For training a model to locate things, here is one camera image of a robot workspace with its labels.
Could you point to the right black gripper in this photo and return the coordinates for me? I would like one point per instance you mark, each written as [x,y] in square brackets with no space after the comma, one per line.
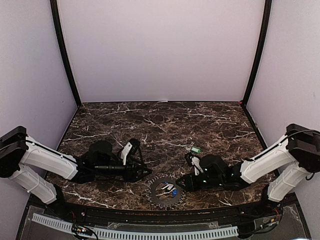
[188,179]

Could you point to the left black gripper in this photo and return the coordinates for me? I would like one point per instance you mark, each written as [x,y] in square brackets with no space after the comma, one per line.
[133,176]

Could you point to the blue key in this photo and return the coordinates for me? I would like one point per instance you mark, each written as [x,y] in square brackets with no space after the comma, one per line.
[170,189]

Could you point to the black disc with keyrings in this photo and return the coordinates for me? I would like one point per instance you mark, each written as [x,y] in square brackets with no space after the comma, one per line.
[159,199]

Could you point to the green key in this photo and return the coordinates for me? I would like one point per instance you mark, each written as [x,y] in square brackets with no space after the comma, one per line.
[193,149]

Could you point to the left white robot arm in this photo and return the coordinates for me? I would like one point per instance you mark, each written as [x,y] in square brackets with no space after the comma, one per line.
[19,153]

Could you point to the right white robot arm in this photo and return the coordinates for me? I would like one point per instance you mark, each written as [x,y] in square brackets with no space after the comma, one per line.
[298,150]

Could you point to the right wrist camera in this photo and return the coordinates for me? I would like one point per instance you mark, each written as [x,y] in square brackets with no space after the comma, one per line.
[193,161]

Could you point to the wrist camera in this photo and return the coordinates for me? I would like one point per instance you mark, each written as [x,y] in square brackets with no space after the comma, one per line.
[128,150]
[193,161]

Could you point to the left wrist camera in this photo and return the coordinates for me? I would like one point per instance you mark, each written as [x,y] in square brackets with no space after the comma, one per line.
[128,150]

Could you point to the white slotted cable duct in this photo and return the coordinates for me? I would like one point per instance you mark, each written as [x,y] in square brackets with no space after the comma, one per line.
[126,231]

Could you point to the black front rail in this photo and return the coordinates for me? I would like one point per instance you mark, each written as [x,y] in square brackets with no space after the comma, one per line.
[90,214]

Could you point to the left black frame post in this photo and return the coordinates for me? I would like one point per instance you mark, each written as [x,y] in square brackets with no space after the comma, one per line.
[63,52]

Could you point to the black frame post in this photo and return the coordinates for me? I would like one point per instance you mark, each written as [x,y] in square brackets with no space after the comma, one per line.
[63,52]
[258,52]

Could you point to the right black frame post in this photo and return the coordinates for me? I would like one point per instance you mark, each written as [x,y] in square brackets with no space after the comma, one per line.
[258,52]

